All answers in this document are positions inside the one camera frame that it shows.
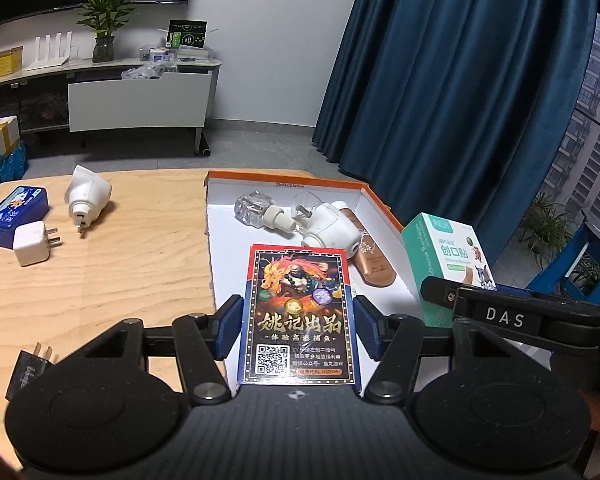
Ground copper cosmetic tube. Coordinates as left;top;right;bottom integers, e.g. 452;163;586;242
332;200;397;287

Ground yellow box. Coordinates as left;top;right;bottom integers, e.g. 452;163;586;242
0;46;25;80

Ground potted plant in dark vase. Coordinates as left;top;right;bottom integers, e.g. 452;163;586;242
75;0;133;63

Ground white plug-in heater with bottle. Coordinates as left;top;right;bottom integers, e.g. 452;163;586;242
291;199;363;260

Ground green bandage box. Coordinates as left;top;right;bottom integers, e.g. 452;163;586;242
401;212;498;328

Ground white tv stand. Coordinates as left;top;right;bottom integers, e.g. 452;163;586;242
0;57;223;157

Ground blue curtain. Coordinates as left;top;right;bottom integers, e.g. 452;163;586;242
312;0;600;261

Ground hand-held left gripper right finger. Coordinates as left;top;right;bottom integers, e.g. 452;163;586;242
352;294;523;407

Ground clear glass refill bottle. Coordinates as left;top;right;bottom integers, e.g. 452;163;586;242
235;191;297;235

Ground black charger plug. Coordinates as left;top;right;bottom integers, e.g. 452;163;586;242
6;342;56;402

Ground white router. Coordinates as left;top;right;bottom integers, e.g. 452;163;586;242
25;31;78;72

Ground blue plastic bag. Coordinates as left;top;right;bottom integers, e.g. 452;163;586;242
0;142;28;183

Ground blue tin box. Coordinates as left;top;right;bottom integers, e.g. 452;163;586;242
0;185;50;248

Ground dark playing card box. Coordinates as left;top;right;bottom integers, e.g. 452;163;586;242
236;244;365;387

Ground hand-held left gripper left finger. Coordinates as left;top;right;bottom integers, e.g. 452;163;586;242
82;294;245;408

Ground orange-rimmed white box tray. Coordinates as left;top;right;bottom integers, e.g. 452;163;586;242
202;170;426;396

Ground white power adapter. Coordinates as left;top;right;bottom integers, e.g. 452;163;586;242
12;221;62;267

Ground green and black box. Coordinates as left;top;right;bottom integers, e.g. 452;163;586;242
167;20;208;47

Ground balcony potted plant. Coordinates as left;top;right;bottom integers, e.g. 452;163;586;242
520;192;588;271

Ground white and yellow carton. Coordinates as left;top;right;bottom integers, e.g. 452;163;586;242
0;115;21;156

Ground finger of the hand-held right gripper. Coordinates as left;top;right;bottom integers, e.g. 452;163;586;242
420;277;462;312

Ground clear plastic bag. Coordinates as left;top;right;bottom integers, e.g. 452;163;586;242
122;64;177;82

